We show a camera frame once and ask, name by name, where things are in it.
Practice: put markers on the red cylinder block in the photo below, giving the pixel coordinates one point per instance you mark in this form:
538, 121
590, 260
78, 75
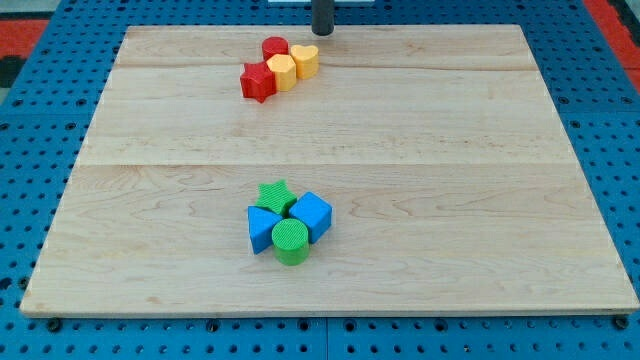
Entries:
274, 45

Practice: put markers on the yellow hexagon block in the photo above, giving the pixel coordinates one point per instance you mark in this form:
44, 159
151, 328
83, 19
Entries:
284, 69

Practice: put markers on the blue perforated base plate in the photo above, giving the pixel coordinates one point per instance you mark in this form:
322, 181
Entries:
48, 110

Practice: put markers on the yellow heart block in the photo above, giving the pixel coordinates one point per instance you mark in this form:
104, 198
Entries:
306, 58

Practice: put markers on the blue triangle block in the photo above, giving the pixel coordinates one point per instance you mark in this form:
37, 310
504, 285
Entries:
260, 225

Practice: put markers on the green cylinder block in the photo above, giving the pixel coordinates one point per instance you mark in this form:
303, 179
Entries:
290, 239

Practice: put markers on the green star block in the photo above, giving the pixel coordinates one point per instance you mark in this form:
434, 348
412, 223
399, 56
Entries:
275, 197

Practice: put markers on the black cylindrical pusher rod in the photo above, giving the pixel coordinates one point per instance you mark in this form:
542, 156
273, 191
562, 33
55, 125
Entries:
322, 17

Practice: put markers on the red star block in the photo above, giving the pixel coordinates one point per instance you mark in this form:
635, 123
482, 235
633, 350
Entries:
258, 81

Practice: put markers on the blue cube block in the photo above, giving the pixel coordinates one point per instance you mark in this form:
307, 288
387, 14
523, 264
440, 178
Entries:
315, 213

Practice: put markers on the light wooden board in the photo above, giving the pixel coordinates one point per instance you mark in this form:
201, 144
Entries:
454, 187

